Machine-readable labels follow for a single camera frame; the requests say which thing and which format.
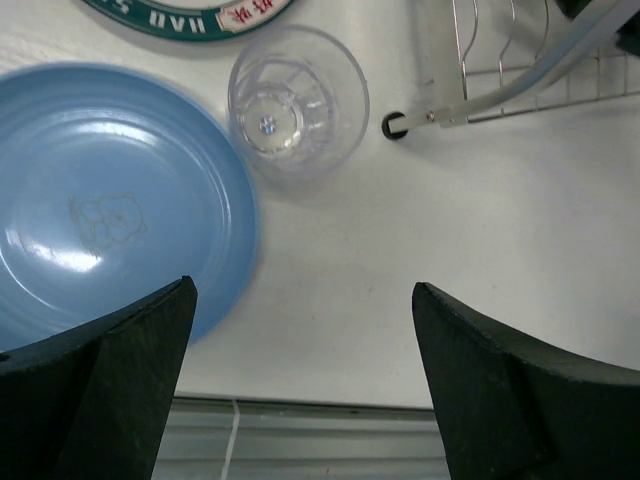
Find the steel two-tier dish rack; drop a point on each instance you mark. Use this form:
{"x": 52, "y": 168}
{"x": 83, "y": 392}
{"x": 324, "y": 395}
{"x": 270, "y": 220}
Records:
{"x": 484, "y": 60}

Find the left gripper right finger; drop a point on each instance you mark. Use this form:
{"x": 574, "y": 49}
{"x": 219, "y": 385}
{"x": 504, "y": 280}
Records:
{"x": 510, "y": 406}

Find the clear drinking glass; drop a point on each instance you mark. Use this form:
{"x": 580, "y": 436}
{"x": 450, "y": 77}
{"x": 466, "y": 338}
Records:
{"x": 298, "y": 103}

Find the blue plate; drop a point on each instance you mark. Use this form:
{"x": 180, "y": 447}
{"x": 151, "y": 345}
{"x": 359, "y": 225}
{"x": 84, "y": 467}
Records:
{"x": 113, "y": 185}

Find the white plate green rim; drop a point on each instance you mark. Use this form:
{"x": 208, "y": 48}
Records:
{"x": 230, "y": 20}

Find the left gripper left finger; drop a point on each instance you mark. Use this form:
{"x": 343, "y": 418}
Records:
{"x": 93, "y": 402}

